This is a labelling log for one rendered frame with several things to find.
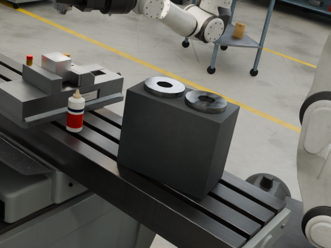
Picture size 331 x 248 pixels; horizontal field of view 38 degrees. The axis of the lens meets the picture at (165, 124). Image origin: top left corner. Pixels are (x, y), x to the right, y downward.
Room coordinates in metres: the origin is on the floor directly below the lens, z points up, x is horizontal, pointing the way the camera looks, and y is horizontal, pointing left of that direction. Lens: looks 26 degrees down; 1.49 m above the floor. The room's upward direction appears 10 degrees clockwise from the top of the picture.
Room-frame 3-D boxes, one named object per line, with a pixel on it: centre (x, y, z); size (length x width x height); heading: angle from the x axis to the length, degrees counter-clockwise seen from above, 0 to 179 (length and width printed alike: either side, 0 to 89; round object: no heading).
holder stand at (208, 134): (0.95, -0.03, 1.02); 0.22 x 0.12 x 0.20; 67
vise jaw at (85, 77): (1.22, 0.28, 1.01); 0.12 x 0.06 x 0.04; 54
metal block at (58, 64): (1.17, 0.31, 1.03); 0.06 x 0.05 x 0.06; 54
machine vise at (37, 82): (1.20, 0.29, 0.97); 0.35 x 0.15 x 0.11; 144
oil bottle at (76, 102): (1.06, 0.23, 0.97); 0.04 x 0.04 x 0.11
